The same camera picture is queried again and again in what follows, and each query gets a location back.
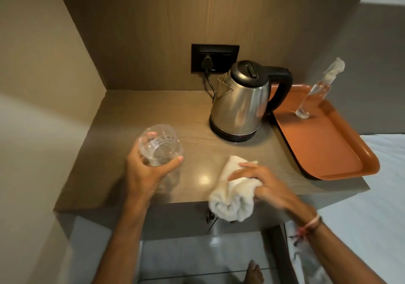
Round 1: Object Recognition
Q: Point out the person's left hand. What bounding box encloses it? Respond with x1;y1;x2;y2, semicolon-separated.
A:
126;131;184;200

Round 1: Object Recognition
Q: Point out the white towel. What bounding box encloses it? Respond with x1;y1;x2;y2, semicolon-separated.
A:
208;155;264;223

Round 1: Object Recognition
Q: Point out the stainless steel electric kettle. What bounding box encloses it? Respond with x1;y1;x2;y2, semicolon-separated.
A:
209;60;293;143

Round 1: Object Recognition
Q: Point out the person's right forearm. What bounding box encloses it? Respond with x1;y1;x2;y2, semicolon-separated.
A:
285;195;388;284

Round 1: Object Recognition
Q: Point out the person's left forearm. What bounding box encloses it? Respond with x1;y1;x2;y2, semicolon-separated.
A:
92;190;153;284

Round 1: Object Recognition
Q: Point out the person's right hand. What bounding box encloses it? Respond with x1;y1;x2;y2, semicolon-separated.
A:
227;162;299;212

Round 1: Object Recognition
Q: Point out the clear drinking glass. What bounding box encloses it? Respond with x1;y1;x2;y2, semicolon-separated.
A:
138;124;184;190

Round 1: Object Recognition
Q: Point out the black power plug with cable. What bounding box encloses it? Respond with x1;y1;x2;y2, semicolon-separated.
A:
201;55;219;96

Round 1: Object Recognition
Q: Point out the orange plastic tray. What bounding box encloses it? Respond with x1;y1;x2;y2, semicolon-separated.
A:
268;84;380;181

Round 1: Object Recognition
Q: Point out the red thread wristband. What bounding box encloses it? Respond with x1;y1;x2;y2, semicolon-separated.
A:
289;213;323;241

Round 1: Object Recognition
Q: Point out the clear spray bottle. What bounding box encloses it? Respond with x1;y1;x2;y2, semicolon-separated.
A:
295;57;346;119

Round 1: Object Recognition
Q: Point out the white bed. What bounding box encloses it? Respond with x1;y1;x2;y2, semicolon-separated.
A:
312;134;405;284

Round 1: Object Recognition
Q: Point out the person's foot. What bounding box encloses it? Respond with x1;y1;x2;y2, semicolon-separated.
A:
243;260;265;284

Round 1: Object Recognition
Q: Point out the black wall socket plate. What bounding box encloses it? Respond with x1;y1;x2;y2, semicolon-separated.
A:
191;44;240;74

